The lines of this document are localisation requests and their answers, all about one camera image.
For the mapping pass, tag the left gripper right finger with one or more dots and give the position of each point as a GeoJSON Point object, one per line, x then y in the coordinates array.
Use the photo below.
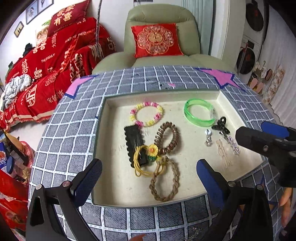
{"type": "Point", "coordinates": [218, 189]}

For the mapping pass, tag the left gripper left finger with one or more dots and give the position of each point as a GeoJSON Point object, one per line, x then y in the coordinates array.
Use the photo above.
{"type": "Point", "coordinates": [83, 183]}

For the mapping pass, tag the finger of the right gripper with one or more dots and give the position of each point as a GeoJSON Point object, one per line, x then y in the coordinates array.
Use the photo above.
{"type": "Point", "coordinates": [275, 129]}
{"type": "Point", "coordinates": [254, 140]}

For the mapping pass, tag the pink star rhinestone clip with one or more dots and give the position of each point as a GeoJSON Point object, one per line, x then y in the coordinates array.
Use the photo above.
{"type": "Point", "coordinates": [233, 144]}

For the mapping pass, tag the beige hair clip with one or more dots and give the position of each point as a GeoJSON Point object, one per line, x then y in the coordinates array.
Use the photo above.
{"type": "Point", "coordinates": [223, 154]}

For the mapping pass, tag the silver dangling earring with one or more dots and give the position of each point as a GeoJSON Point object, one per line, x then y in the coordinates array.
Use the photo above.
{"type": "Point", "coordinates": [208, 141]}

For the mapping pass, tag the cream jewelry tray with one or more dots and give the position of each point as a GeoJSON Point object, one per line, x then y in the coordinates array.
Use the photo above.
{"type": "Point", "coordinates": [166, 133]}

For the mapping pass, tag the black claw hair clip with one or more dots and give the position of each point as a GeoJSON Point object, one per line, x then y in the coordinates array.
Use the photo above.
{"type": "Point", "coordinates": [221, 126]}

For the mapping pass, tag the small silver earring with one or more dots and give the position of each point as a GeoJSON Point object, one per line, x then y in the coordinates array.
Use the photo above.
{"type": "Point", "coordinates": [196, 233]}

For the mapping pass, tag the green translucent bangle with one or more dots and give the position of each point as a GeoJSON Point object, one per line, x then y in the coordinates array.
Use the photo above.
{"type": "Point", "coordinates": [200, 112]}

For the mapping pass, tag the black rectangular hair clip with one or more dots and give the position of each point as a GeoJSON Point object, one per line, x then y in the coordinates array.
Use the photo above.
{"type": "Point", "coordinates": [133, 138]}

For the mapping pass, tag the pink star sticker far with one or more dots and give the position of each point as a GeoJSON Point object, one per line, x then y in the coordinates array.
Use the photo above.
{"type": "Point", "coordinates": [222, 78]}

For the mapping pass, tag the blue snack box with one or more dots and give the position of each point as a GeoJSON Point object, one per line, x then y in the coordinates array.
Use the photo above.
{"type": "Point", "coordinates": [3, 157]}

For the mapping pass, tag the grey white crumpled cloth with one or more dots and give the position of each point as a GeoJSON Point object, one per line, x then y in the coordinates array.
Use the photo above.
{"type": "Point", "coordinates": [13, 88]}

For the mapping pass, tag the washing machine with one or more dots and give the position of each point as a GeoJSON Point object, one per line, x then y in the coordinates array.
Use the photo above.
{"type": "Point", "coordinates": [255, 30]}

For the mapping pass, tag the red bedspread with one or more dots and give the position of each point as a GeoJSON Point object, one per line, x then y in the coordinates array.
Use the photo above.
{"type": "Point", "coordinates": [71, 53]}

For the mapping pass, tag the red embroidered cushion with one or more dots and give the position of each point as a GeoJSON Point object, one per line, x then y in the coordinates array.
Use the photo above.
{"type": "Point", "coordinates": [156, 40]}

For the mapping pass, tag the green recliner armchair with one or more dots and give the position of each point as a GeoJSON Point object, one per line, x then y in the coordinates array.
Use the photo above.
{"type": "Point", "coordinates": [188, 37]}

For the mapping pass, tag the red bed pillow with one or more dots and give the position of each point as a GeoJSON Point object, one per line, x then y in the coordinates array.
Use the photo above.
{"type": "Point", "coordinates": [67, 16]}

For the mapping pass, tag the framed wall photo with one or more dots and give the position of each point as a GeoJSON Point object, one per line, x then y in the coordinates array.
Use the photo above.
{"type": "Point", "coordinates": [35, 8]}

